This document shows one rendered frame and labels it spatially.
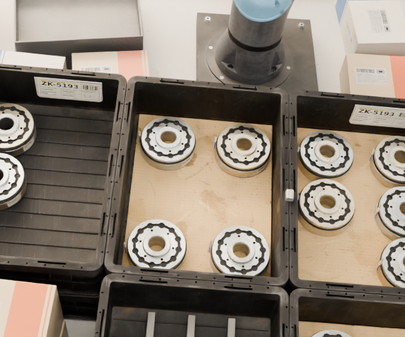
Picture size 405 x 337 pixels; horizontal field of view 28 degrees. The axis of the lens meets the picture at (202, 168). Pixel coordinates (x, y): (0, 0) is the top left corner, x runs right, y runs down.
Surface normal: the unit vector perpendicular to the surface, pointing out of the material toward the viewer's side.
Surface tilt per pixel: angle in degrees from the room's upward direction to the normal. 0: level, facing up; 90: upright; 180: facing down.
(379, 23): 0
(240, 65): 69
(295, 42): 4
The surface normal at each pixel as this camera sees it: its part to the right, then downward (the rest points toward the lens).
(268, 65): 0.46, 0.55
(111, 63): 0.07, -0.52
